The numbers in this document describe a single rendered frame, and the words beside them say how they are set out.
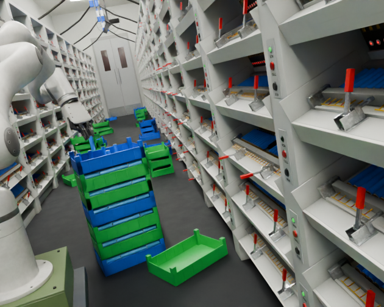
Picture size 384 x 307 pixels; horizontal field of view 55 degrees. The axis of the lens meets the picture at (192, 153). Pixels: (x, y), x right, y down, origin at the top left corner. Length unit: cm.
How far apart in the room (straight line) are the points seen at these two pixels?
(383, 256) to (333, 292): 27
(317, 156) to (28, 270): 76
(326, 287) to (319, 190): 22
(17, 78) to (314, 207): 89
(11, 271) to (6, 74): 54
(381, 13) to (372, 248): 35
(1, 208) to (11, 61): 44
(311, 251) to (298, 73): 39
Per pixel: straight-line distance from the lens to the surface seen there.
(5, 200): 101
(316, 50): 80
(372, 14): 54
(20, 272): 105
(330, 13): 61
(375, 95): 64
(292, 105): 78
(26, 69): 123
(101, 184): 165
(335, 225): 75
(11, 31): 138
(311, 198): 83
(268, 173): 105
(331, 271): 90
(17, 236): 103
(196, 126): 215
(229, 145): 148
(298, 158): 80
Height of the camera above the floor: 81
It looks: 12 degrees down
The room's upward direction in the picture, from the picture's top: 11 degrees counter-clockwise
